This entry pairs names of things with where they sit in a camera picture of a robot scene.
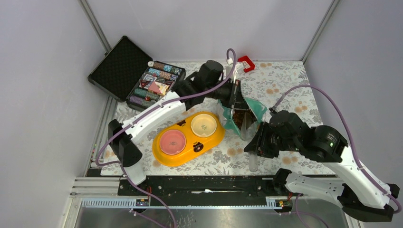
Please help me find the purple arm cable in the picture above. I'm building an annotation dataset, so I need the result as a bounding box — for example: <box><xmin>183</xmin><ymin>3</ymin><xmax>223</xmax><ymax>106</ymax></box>
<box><xmin>95</xmin><ymin>48</ymin><xmax>237</xmax><ymax>228</ymax></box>
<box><xmin>270</xmin><ymin>84</ymin><xmax>402</xmax><ymax>228</ymax></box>

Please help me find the clear plastic scoop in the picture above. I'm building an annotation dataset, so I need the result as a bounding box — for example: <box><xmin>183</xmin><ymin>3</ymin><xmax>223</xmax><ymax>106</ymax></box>
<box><xmin>240</xmin><ymin>112</ymin><xmax>258</xmax><ymax>172</ymax></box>

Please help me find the black poker chip case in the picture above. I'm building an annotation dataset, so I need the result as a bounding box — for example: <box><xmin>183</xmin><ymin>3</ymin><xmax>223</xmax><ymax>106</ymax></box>
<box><xmin>88</xmin><ymin>36</ymin><xmax>186</xmax><ymax>111</ymax></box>

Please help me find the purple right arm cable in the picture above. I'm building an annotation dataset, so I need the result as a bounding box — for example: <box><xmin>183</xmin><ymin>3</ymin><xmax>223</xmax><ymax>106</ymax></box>
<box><xmin>270</xmin><ymin>84</ymin><xmax>402</xmax><ymax>228</ymax></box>

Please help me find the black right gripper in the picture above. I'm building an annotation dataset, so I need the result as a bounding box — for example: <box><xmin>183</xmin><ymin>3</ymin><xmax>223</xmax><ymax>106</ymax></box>
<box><xmin>243</xmin><ymin>121</ymin><xmax>298</xmax><ymax>158</ymax></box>

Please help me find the small red box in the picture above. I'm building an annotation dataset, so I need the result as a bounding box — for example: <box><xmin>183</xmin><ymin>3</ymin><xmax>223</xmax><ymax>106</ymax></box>
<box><xmin>238</xmin><ymin>55</ymin><xmax>255</xmax><ymax>73</ymax></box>

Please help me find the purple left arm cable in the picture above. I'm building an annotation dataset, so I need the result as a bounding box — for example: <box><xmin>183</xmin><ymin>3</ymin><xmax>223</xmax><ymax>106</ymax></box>
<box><xmin>95</xmin><ymin>48</ymin><xmax>237</xmax><ymax>228</ymax></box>

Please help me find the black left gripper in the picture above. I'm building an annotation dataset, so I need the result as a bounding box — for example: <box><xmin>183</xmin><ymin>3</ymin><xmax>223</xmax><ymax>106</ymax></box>
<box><xmin>205</xmin><ymin>78</ymin><xmax>249</xmax><ymax>111</ymax></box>

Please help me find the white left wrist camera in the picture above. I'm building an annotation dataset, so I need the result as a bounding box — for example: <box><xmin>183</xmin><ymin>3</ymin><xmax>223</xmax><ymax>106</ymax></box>
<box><xmin>225</xmin><ymin>58</ymin><xmax>245</xmax><ymax>82</ymax></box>

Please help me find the floral table mat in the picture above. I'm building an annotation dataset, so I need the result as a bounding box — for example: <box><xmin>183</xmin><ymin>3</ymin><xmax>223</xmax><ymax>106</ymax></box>
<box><xmin>100</xmin><ymin>60</ymin><xmax>335</xmax><ymax>176</ymax></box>

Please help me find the green dog food bag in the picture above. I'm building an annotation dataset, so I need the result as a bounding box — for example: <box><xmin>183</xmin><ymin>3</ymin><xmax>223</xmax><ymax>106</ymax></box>
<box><xmin>217</xmin><ymin>97</ymin><xmax>268</xmax><ymax>141</ymax></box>

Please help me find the yellow double pet bowl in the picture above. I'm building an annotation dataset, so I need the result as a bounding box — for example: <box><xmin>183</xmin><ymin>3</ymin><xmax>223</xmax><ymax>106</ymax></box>
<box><xmin>152</xmin><ymin>112</ymin><xmax>225</xmax><ymax>167</ymax></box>

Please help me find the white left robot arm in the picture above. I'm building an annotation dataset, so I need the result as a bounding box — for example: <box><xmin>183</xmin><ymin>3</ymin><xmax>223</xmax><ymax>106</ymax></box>
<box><xmin>107</xmin><ymin>57</ymin><xmax>243</xmax><ymax>195</ymax></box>

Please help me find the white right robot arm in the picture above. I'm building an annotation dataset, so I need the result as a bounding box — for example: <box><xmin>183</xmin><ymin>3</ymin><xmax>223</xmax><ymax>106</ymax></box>
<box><xmin>244</xmin><ymin>111</ymin><xmax>400</xmax><ymax>222</ymax></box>

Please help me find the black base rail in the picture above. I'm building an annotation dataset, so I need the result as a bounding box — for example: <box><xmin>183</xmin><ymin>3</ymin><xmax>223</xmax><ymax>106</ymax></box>
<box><xmin>117</xmin><ymin>176</ymin><xmax>294</xmax><ymax>207</ymax></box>

